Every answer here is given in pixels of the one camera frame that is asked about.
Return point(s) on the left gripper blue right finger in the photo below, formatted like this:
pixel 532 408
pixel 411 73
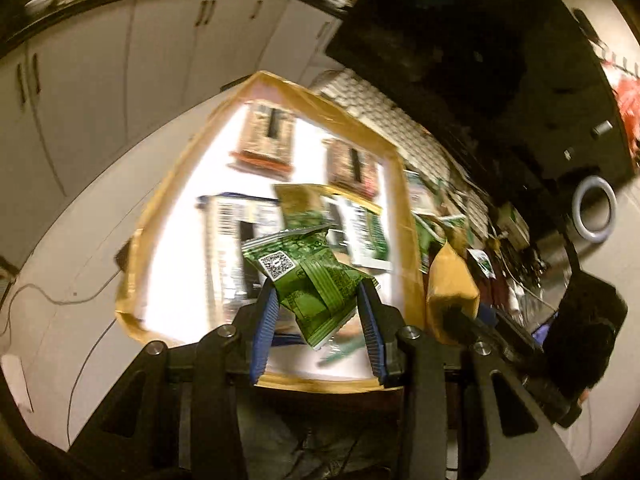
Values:
pixel 369 305

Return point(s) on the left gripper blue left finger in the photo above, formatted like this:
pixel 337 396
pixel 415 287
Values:
pixel 267 309

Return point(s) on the green QR snack packet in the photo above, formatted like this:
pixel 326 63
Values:
pixel 318 289

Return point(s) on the yellow snack bag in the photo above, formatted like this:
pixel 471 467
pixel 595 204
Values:
pixel 449 286

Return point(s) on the green white snack packet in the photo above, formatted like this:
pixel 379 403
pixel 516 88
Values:
pixel 356 235

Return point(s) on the yellow taped cardboard tray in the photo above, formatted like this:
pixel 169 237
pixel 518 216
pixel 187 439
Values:
pixel 163 293

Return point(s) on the silver barcode snack packet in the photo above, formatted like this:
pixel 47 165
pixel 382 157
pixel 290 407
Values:
pixel 229 220

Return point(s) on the green pea snack packet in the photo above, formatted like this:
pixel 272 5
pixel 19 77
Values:
pixel 301 205

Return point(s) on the brown snack bar packet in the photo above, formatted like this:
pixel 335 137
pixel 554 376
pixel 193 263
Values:
pixel 354 170

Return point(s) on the brown barcode snack bar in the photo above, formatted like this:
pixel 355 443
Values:
pixel 265 145

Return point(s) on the white computer keyboard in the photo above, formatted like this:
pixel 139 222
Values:
pixel 418 148

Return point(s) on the black computer monitor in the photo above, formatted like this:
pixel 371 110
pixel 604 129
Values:
pixel 512 88

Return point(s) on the white ring light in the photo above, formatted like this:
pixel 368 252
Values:
pixel 594 209

